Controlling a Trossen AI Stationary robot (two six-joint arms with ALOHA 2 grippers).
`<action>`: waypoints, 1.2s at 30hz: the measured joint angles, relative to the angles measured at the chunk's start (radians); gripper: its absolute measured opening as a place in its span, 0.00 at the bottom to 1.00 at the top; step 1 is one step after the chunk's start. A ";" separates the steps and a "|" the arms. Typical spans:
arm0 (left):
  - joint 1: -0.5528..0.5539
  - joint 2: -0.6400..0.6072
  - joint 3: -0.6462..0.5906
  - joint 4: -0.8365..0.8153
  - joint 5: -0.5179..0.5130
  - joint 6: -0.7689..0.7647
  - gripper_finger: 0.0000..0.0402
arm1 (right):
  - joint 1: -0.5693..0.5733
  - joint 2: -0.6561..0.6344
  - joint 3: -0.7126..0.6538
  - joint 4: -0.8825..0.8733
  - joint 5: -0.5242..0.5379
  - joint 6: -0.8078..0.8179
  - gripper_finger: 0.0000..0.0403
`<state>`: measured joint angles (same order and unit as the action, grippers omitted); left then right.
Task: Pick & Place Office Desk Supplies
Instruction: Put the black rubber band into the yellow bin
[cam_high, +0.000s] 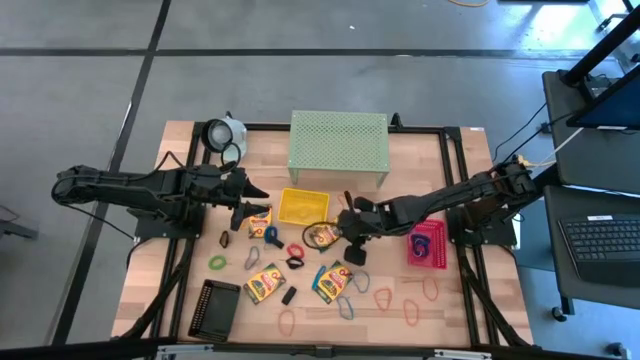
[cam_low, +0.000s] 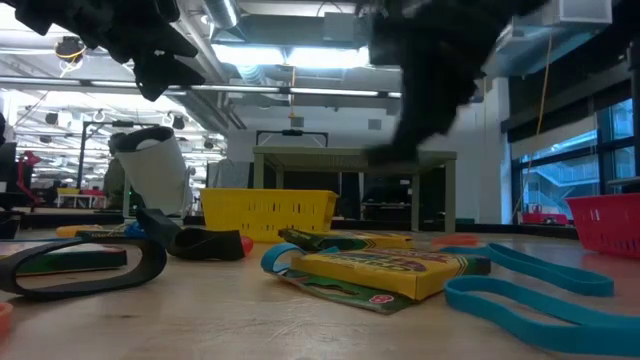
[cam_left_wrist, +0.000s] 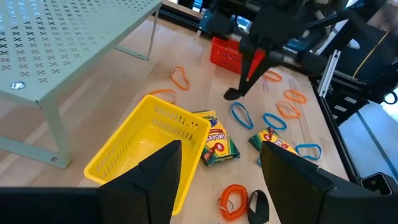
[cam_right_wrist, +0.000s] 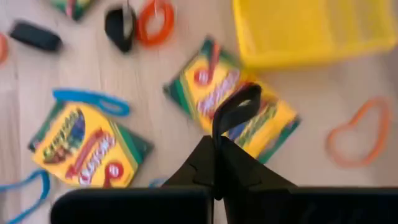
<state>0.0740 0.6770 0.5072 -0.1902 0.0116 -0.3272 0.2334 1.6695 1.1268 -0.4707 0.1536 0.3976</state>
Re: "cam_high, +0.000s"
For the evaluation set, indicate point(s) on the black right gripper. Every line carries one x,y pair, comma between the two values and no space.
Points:
365,217

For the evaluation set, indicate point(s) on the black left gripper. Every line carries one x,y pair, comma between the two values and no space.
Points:
225,190

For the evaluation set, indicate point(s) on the yellow crayon box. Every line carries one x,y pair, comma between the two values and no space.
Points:
261,225
264,283
334,282
325,236

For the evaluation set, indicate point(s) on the dark brown rubber band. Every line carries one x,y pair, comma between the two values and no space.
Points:
221,239

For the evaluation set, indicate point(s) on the red rubber band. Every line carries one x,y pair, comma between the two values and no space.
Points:
289,249

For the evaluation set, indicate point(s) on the green rubber band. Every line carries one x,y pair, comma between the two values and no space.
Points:
210,263

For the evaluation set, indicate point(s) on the red plastic basket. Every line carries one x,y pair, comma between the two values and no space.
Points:
437,250

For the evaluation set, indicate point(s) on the wide black rubber band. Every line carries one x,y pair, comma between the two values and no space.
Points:
289,295

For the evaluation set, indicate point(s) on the black plastic basket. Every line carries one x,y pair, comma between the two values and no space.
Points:
215,312

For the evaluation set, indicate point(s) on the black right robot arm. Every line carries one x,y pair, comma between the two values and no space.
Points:
450,195

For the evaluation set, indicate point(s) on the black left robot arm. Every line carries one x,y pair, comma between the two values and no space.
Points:
125,187

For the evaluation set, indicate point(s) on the black keyboard desk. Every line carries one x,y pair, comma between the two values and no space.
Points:
560,270

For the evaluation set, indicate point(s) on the black office desk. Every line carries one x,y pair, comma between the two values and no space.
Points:
590,160

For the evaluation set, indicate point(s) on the yellow plastic basket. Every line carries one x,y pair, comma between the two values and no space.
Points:
302,207

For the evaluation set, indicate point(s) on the dark blue rubber band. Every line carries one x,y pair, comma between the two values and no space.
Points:
415,242

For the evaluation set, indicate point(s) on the grey rubber band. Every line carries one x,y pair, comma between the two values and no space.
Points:
248,265

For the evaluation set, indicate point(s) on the green perforated metal shelf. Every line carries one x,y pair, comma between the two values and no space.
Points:
337,142

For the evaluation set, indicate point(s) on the black overhead rig bar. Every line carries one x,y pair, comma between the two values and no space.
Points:
100,350

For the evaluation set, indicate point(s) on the grey floor stand foot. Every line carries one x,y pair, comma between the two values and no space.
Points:
20,231

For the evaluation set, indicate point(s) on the black computer keyboard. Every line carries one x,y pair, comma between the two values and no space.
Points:
600,242

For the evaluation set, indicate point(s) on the black computer monitor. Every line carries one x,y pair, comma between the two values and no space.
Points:
615,107

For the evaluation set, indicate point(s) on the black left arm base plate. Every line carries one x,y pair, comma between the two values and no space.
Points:
150,227

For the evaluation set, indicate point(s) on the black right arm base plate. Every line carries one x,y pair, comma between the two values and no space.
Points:
500,235

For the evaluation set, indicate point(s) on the black monitor stand post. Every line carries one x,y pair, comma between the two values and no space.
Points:
600,45

